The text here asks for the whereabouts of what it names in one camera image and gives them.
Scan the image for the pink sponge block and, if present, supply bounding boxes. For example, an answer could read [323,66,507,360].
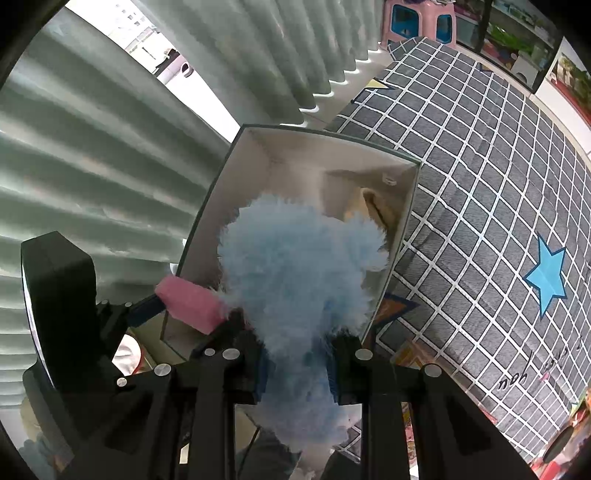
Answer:
[154,275,226,335]

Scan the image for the light blue fluffy duster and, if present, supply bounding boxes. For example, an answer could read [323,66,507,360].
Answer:
[217,194,389,452]

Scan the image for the beige knit cloth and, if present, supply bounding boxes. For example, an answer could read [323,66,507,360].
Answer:
[344,187,400,231]

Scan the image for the white red tote bag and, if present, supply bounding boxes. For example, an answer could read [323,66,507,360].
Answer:
[112,334,148,377]

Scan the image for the person's legs in jeans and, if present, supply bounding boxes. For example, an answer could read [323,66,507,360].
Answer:
[235,429,362,479]

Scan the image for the red patterned cardboard box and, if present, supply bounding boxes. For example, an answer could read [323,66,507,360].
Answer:
[391,340,434,479]

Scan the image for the black round pan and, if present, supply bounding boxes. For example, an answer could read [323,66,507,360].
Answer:
[542,424,577,465]

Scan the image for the grey grid play mat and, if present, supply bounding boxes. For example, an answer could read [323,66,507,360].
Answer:
[329,39,590,459]

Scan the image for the green pleated curtain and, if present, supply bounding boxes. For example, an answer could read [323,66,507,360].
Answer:
[1,1,382,409]

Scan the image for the grey fabric storage box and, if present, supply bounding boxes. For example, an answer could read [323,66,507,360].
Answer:
[156,125,420,360]

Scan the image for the pink plastic stool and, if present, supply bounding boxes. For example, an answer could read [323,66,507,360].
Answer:
[381,0,457,50]

